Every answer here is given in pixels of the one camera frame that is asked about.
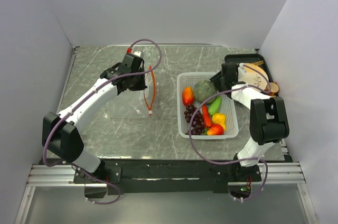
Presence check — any peach and cream plate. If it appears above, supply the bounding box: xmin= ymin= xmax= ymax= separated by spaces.
xmin=238 ymin=63 xmax=269 ymax=91

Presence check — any green bitter gourd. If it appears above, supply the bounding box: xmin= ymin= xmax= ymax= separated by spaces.
xmin=208 ymin=96 xmax=222 ymax=116

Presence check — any clear zip top bag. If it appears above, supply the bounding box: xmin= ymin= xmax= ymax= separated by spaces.
xmin=107 ymin=61 xmax=158 ymax=118

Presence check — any aluminium frame rail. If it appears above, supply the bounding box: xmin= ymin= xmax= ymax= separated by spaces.
xmin=26 ymin=163 xmax=306 ymax=187

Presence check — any dark purple grape bunch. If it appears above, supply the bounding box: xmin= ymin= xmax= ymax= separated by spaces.
xmin=184 ymin=104 xmax=205 ymax=135

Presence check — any green netted melon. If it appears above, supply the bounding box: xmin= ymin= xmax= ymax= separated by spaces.
xmin=193 ymin=80 xmax=217 ymax=103

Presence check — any white plastic perforated basket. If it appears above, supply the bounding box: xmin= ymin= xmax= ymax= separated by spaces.
xmin=177 ymin=72 xmax=239 ymax=141

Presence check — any brown ceramic cup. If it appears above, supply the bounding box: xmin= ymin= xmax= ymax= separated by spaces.
xmin=265 ymin=82 xmax=279 ymax=96

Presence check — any orange carrot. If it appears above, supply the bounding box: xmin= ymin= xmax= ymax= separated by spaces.
xmin=202 ymin=105 xmax=213 ymax=127

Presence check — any yellow bell pepper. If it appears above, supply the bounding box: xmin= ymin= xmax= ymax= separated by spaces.
xmin=212 ymin=113 xmax=227 ymax=131

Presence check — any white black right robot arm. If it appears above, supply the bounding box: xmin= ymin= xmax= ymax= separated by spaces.
xmin=210 ymin=63 xmax=289 ymax=181

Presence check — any red orange mango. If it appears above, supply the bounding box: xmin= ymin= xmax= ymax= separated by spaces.
xmin=182 ymin=87 xmax=194 ymax=106

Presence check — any black rectangular tray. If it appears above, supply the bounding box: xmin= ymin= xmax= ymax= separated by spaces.
xmin=224 ymin=53 xmax=274 ymax=108

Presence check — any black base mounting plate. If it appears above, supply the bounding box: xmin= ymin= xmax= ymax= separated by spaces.
xmin=42 ymin=152 xmax=294 ymax=195

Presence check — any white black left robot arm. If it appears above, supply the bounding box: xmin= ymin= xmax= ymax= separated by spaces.
xmin=42 ymin=49 xmax=147 ymax=183

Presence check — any gold knife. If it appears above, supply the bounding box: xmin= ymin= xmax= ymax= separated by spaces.
xmin=253 ymin=60 xmax=264 ymax=66

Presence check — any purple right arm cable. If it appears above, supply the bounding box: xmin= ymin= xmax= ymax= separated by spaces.
xmin=188 ymin=63 xmax=273 ymax=204

